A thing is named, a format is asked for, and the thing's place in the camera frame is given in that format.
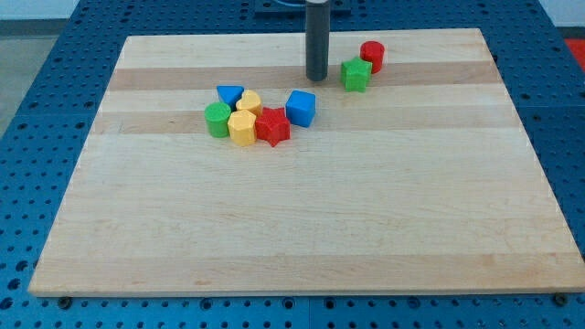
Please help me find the blue cube block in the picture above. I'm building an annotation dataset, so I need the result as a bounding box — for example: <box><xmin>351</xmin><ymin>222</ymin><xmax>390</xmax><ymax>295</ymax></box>
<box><xmin>285</xmin><ymin>90</ymin><xmax>316</xmax><ymax>128</ymax></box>

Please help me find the yellow hexagon block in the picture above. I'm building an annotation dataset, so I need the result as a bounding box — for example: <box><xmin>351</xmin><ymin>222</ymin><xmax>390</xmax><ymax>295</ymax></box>
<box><xmin>228</xmin><ymin>110</ymin><xmax>257</xmax><ymax>146</ymax></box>

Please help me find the green star block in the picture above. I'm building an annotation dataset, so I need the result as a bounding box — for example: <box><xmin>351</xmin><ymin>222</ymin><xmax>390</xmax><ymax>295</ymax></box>
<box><xmin>341</xmin><ymin>57</ymin><xmax>372</xmax><ymax>92</ymax></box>

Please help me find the light wooden board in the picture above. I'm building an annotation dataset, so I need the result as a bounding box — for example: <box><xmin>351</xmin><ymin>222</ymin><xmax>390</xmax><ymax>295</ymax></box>
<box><xmin>28</xmin><ymin>28</ymin><xmax>584</xmax><ymax>297</ymax></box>

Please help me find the red star block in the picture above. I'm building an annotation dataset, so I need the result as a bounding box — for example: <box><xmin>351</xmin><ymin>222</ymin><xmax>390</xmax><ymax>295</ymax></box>
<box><xmin>255</xmin><ymin>107</ymin><xmax>291</xmax><ymax>147</ymax></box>

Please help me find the yellow heart block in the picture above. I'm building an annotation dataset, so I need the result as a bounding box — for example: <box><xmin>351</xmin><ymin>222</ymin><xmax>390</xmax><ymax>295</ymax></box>
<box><xmin>236</xmin><ymin>90</ymin><xmax>263</xmax><ymax>117</ymax></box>

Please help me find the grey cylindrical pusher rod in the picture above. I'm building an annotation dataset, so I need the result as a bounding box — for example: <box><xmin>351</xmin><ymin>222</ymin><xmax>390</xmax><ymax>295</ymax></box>
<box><xmin>305</xmin><ymin>0</ymin><xmax>330</xmax><ymax>82</ymax></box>

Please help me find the red cylinder block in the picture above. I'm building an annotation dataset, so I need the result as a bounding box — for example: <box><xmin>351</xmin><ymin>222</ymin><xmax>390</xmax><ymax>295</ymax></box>
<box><xmin>360</xmin><ymin>40</ymin><xmax>385</xmax><ymax>74</ymax></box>

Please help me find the blue triangle block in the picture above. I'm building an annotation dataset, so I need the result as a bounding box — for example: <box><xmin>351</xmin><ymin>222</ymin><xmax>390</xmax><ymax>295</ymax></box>
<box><xmin>216</xmin><ymin>85</ymin><xmax>244</xmax><ymax>111</ymax></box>

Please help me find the green cylinder block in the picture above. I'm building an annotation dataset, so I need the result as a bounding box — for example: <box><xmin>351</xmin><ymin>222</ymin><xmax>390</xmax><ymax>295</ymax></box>
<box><xmin>204</xmin><ymin>102</ymin><xmax>231</xmax><ymax>138</ymax></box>

